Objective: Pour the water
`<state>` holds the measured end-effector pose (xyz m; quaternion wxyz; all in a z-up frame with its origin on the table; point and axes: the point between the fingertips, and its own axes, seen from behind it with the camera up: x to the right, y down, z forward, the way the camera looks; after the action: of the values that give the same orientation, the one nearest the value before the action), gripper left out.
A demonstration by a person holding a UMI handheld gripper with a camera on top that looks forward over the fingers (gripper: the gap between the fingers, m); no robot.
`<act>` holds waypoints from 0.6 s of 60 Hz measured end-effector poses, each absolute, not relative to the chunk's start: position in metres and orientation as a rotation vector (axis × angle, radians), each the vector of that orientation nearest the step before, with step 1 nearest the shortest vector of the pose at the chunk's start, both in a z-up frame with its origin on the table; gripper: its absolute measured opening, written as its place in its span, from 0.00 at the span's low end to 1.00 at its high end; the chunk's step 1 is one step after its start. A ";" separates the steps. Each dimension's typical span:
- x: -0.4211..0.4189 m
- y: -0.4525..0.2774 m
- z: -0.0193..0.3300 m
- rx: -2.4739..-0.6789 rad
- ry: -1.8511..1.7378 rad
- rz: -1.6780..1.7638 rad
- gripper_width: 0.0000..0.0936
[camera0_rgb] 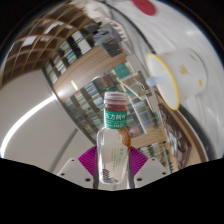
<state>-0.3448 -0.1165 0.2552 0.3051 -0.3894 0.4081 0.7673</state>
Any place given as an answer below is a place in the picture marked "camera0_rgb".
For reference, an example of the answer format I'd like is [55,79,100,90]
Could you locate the tall bookshelf wall with books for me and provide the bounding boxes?
[41,19,168,148]

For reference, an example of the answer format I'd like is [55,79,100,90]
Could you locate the white mug yellow rim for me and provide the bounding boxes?
[144,48,208,112]

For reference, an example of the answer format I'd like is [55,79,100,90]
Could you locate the flat round red coaster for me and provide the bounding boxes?
[130,0,157,17]

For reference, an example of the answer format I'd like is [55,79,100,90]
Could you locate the white architectural bridge model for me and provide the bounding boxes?
[119,56,158,101]

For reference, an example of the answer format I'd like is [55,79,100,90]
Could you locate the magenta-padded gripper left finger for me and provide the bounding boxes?
[57,145,98,189]

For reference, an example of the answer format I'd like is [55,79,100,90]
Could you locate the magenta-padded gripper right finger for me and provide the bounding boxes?
[128,146,169,189]

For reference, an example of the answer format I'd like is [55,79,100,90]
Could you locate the dark grey architectural model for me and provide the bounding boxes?
[93,24,123,57]

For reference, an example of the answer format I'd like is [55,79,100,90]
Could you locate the pale blue stick in mug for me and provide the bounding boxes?
[145,74,173,87]

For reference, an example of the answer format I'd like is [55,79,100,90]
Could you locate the ceiling strip lights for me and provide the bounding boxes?
[0,94,58,158]

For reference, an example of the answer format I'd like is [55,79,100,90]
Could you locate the clear plastic bottle green label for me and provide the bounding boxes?
[96,91,132,186]

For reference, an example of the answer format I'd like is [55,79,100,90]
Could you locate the wooden cubby shelf unit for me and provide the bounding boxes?
[1,1,101,88]

